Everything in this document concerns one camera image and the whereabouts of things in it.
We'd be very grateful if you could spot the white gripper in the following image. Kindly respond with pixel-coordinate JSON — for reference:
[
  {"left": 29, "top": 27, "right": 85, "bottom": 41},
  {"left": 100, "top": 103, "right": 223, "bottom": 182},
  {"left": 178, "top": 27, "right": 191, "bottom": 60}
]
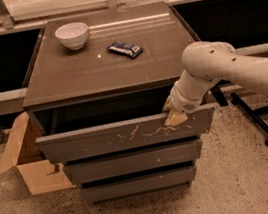
[{"left": 162, "top": 85, "right": 203, "bottom": 127}]

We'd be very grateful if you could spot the grey top drawer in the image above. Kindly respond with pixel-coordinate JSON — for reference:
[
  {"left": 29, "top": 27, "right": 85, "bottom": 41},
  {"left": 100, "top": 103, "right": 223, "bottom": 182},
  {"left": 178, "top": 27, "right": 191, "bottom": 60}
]
[{"left": 35, "top": 104, "right": 215, "bottom": 163}]

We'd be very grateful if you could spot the grey drawer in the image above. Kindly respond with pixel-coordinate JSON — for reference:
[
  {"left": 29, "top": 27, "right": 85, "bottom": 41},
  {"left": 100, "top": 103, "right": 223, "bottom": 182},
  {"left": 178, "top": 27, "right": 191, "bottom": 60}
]
[
  {"left": 35, "top": 104, "right": 215, "bottom": 163},
  {"left": 64, "top": 139, "right": 203, "bottom": 184},
  {"left": 82, "top": 166, "right": 196, "bottom": 202}
]

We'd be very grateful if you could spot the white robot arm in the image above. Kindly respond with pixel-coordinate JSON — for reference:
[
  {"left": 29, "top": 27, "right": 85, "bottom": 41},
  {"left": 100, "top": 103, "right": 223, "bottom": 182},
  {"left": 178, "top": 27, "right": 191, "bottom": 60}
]
[{"left": 163, "top": 41, "right": 268, "bottom": 127}]

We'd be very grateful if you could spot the grey drawer cabinet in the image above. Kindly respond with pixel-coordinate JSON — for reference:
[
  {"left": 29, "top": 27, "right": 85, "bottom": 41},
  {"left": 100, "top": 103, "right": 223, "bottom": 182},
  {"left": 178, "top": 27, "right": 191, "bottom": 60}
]
[{"left": 10, "top": 0, "right": 236, "bottom": 213}]

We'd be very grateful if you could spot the grey bottom drawer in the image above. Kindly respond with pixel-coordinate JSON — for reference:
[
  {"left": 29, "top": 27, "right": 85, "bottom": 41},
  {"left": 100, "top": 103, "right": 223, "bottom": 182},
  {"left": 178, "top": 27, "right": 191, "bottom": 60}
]
[{"left": 82, "top": 166, "right": 196, "bottom": 202}]

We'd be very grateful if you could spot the grey middle drawer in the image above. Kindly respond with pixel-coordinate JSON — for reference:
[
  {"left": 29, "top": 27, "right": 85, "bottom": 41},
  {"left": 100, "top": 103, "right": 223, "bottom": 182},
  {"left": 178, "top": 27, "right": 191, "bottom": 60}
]
[{"left": 64, "top": 139, "right": 203, "bottom": 184}]

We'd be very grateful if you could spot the open cardboard box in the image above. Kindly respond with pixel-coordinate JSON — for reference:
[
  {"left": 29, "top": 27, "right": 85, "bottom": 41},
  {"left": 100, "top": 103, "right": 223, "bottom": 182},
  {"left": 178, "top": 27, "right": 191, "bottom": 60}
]
[{"left": 0, "top": 112, "right": 74, "bottom": 195}]

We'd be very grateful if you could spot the blue snack packet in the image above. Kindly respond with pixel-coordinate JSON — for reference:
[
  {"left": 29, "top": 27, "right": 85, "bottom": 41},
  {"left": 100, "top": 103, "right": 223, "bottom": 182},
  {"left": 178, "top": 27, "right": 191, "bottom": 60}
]
[{"left": 106, "top": 42, "right": 143, "bottom": 59}]

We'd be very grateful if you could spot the black wheeled stand base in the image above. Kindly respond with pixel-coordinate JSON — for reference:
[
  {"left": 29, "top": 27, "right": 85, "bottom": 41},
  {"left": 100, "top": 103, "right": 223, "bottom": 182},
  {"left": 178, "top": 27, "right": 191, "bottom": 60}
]
[{"left": 231, "top": 92, "right": 268, "bottom": 146}]

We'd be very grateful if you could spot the white ceramic bowl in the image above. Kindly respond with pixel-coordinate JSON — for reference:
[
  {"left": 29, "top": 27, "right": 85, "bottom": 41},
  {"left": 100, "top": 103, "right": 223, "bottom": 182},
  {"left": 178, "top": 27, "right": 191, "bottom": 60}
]
[{"left": 55, "top": 22, "right": 89, "bottom": 50}]

